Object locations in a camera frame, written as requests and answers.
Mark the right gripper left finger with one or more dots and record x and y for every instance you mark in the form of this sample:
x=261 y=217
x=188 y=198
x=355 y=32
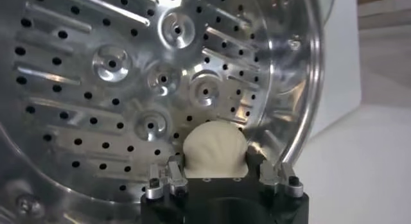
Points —
x=173 y=177

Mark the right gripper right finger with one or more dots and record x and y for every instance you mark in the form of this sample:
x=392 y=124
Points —
x=276 y=177

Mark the white steamed baozi bun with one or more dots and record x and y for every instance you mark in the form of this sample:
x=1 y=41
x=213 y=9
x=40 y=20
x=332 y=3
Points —
x=215 y=148

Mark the stainless steel steamer basket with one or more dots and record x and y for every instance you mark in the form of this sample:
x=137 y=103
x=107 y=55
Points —
x=96 y=84

